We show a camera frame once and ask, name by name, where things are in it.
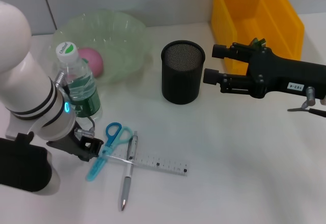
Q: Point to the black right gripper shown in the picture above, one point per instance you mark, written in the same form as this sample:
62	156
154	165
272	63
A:
287	77

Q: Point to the yellow plastic storage bin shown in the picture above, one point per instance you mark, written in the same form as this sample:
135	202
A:
254	17

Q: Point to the black mesh pen holder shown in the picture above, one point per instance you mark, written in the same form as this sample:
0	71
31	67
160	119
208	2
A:
182	81

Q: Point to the pink toy peach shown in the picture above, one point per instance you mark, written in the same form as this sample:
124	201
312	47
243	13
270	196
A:
95	61

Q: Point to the translucent green plastic fruit bowl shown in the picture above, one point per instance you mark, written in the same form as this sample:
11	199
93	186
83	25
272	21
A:
119	38

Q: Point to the silver ballpoint pen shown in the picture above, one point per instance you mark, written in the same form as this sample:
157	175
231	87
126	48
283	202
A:
127	180

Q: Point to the transparent plastic ruler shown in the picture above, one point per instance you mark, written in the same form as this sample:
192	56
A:
163	166

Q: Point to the clear green-labelled water bottle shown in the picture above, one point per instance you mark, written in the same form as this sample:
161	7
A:
81	89

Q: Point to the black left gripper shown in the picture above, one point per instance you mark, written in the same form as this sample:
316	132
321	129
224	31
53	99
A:
68	143

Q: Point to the green plastic wrapper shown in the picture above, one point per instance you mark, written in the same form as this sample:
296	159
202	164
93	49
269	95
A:
258	42

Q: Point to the blue sheathed scissors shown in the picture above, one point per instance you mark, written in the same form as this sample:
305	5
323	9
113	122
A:
112	142

